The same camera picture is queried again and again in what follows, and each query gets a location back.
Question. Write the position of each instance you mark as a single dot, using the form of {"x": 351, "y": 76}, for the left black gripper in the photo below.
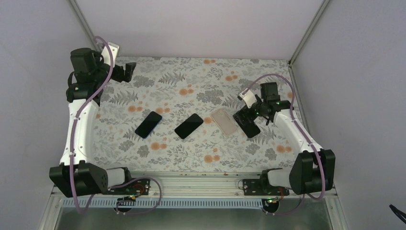
{"x": 127, "y": 77}

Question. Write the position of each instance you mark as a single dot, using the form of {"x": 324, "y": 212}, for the beige phone case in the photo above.
{"x": 222, "y": 119}

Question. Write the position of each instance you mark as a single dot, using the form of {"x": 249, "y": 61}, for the black phone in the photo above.
{"x": 188, "y": 126}

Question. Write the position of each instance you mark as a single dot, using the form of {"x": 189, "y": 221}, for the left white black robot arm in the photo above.
{"x": 76, "y": 169}

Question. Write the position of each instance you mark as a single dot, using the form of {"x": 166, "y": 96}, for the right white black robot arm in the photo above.
{"x": 313, "y": 168}

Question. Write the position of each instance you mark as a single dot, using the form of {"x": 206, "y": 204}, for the floral patterned table mat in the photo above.
{"x": 176, "y": 88}

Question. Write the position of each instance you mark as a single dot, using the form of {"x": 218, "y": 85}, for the black object at edge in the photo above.
{"x": 400, "y": 214}

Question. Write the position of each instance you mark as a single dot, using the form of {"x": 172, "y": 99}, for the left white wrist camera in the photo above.
{"x": 109, "y": 57}

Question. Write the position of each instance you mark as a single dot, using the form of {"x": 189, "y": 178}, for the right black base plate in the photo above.
{"x": 255, "y": 187}

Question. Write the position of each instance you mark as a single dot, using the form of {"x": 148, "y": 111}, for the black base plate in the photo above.
{"x": 255, "y": 187}
{"x": 139, "y": 187}

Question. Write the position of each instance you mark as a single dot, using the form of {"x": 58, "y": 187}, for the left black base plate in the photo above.
{"x": 139, "y": 187}

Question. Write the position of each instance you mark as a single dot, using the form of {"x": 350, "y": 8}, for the aluminium rail frame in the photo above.
{"x": 196, "y": 201}

